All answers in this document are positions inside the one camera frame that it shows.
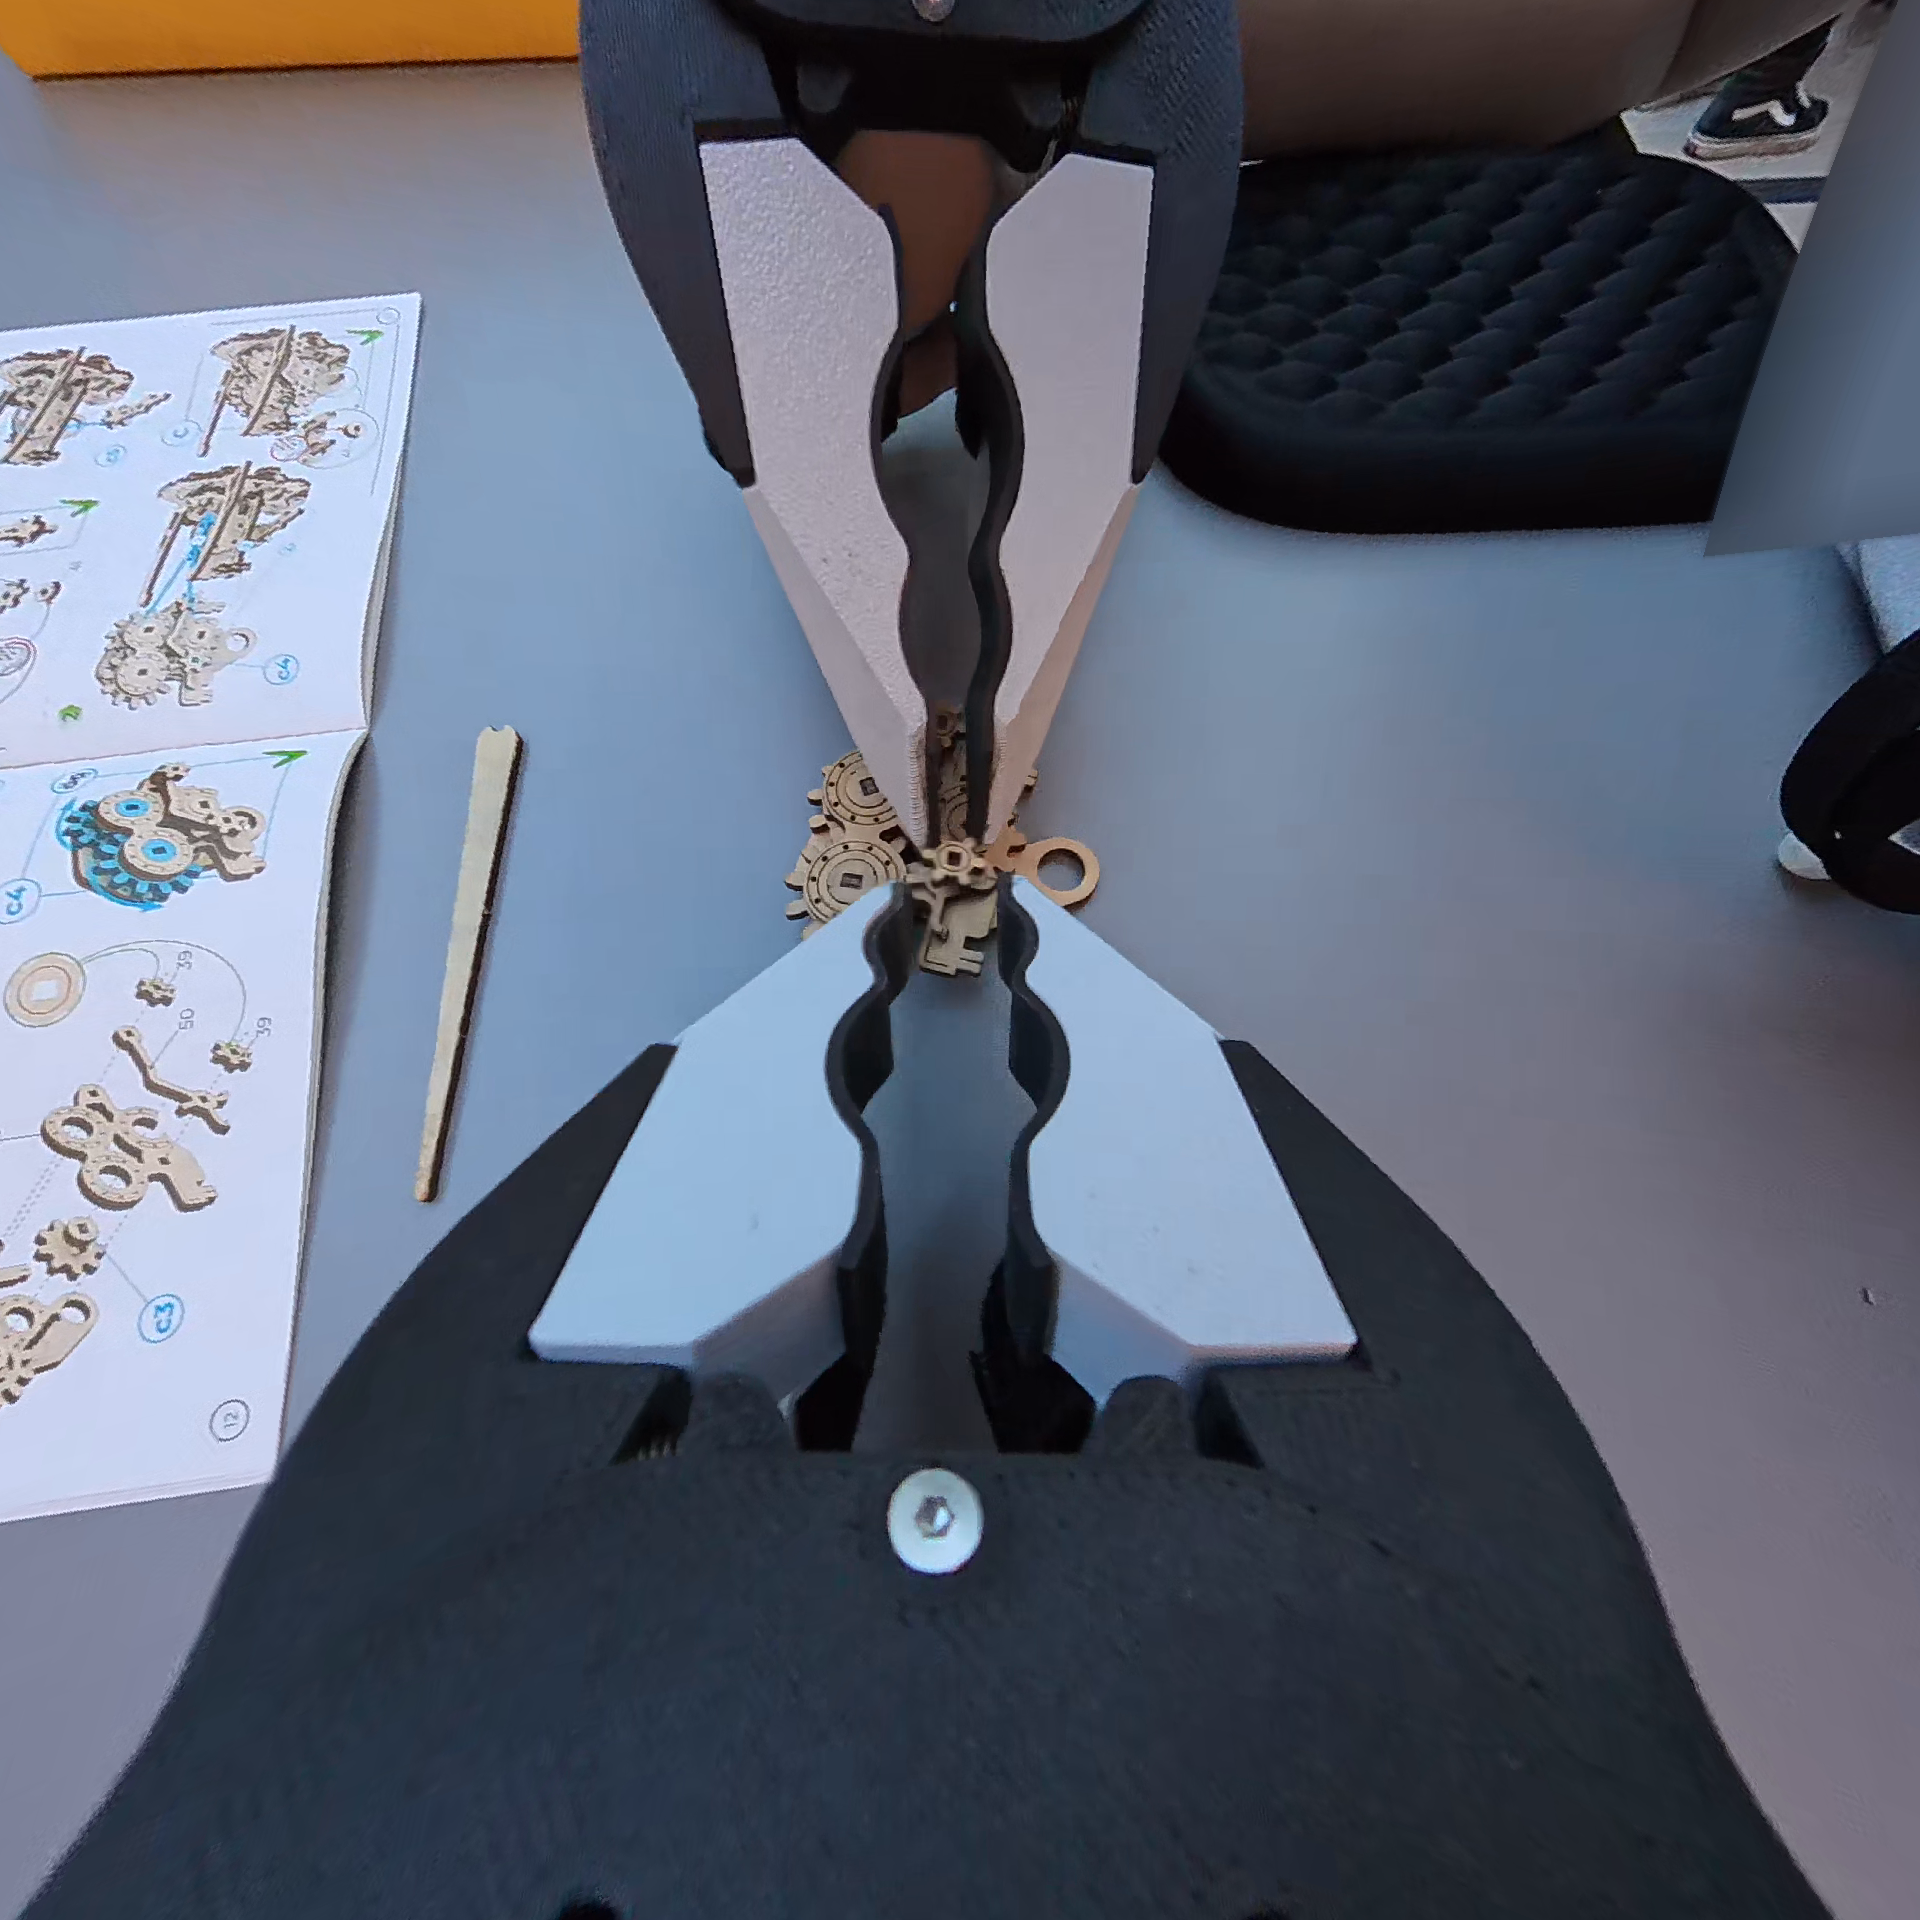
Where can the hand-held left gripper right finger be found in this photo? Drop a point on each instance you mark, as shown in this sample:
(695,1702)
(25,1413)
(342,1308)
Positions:
(1186,1187)

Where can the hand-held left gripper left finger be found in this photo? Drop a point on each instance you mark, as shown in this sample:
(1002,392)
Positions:
(719,1187)

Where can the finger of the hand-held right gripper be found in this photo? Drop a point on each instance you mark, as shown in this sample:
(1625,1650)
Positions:
(810,419)
(1071,390)

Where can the wooden gear assembly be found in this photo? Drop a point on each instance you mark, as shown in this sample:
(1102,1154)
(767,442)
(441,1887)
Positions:
(848,876)

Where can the small wooden gear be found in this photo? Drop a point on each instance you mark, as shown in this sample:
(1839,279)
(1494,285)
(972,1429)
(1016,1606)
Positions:
(957,864)

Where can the person's right hand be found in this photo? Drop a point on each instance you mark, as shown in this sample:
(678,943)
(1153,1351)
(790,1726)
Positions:
(932,227)

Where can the tapered wooden stick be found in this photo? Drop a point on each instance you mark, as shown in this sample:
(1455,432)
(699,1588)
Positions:
(472,961)

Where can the yellow box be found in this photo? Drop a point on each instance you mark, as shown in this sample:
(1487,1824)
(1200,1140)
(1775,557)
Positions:
(300,38)

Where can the black honeycomb pad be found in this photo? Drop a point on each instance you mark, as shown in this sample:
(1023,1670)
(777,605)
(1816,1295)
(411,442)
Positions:
(1470,345)

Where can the assembly instruction booklet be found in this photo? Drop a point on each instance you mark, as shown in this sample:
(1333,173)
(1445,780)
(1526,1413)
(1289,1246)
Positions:
(268,961)

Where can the white earbud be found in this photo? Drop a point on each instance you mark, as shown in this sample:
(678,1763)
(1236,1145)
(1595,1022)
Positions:
(1803,857)

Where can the black and white shoe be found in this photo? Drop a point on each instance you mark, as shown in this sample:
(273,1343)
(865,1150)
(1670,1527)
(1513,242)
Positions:
(1755,118)

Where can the grey cloth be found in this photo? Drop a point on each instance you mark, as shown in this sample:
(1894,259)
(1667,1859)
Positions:
(1890,594)

